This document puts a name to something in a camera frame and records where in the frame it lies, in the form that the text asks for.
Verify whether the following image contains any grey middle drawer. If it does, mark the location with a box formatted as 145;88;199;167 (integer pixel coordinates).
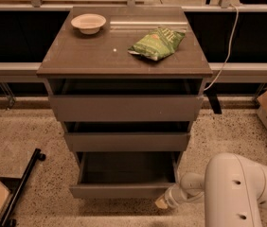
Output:
64;122;190;152

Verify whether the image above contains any green chip bag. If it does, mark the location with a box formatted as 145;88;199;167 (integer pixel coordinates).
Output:
128;27;185;61

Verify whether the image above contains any grey drawer cabinet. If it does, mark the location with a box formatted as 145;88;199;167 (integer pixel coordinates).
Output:
36;6;214;163

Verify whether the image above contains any grey drawer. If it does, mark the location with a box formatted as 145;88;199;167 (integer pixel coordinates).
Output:
49;79;203;122
64;122;190;152
70;151;180;199

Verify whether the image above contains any grey top drawer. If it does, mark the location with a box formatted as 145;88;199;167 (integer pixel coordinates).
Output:
49;79;203;122

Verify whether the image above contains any grey bottom drawer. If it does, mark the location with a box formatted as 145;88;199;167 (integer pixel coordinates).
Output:
70;151;180;199

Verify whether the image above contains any white cable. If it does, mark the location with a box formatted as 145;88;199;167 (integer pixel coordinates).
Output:
204;4;240;92

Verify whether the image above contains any white paper bowl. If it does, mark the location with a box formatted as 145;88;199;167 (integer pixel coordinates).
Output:
71;14;106;35

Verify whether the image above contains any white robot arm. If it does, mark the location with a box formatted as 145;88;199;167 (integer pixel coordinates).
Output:
155;153;267;227

